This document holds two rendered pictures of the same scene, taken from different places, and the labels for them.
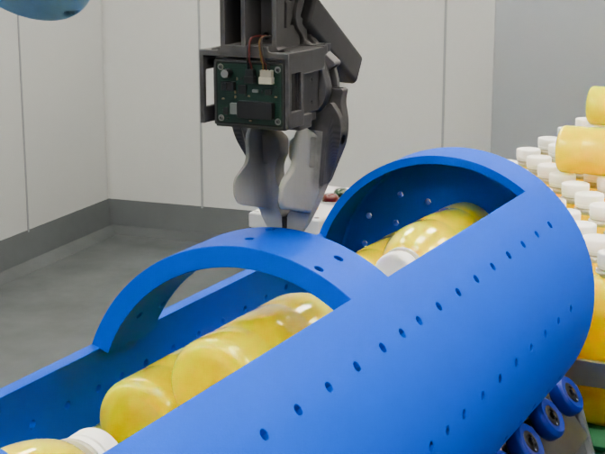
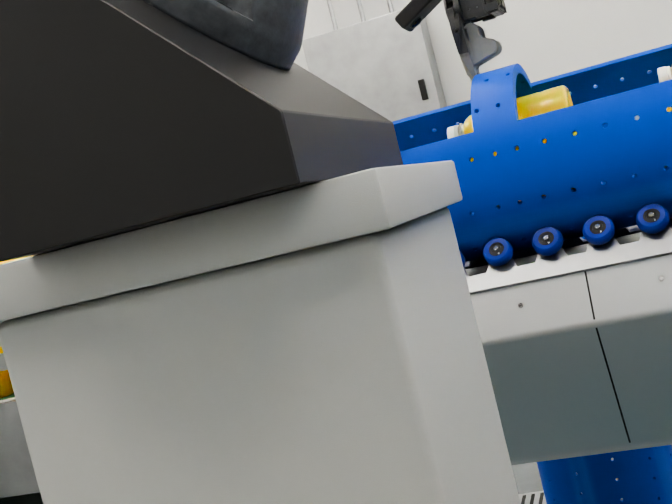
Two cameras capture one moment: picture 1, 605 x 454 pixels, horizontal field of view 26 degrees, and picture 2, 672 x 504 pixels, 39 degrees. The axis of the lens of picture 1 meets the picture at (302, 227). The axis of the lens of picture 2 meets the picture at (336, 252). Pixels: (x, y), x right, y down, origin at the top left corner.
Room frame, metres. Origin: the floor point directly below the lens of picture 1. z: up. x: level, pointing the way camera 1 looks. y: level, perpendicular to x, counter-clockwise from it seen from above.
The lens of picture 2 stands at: (1.36, 1.50, 1.08)
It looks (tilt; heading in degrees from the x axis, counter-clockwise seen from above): 2 degrees down; 265
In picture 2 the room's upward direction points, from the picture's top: 14 degrees counter-clockwise
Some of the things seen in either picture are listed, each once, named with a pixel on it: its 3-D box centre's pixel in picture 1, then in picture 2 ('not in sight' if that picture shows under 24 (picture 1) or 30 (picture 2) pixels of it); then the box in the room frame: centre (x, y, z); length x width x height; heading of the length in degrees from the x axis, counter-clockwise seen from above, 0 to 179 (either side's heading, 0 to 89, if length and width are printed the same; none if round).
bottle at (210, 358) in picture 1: (273, 352); (514, 121); (0.92, 0.02, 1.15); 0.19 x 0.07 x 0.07; 154
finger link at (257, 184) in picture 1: (257, 186); (479, 51); (0.95, 0.03, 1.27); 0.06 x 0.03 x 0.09; 154
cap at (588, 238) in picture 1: (597, 242); not in sight; (1.49, -0.35, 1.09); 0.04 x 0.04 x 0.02
